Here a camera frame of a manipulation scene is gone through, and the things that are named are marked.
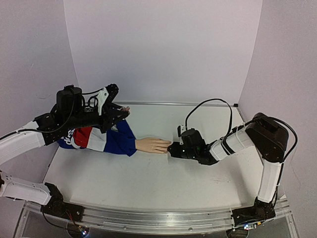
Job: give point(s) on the mannequin hand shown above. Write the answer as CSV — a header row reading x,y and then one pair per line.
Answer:
x,y
152,145

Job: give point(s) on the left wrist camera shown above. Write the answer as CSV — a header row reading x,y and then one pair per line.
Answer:
x,y
105,96

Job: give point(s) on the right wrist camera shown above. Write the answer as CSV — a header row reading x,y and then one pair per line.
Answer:
x,y
181,129

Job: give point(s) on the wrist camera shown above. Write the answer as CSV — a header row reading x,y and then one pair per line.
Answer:
x,y
105,96
181,129

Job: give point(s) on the aluminium front rail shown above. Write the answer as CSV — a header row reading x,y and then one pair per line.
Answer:
x,y
161,223

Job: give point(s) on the blue red white jacket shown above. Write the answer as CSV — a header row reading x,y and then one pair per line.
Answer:
x,y
118,140

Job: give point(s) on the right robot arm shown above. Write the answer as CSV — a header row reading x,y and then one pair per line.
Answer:
x,y
274,141

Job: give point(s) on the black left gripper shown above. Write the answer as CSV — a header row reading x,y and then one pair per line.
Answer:
x,y
109,122

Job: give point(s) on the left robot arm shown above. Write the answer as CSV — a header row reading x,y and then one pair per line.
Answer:
x,y
15,144

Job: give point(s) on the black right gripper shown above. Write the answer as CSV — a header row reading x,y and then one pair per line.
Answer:
x,y
178,148

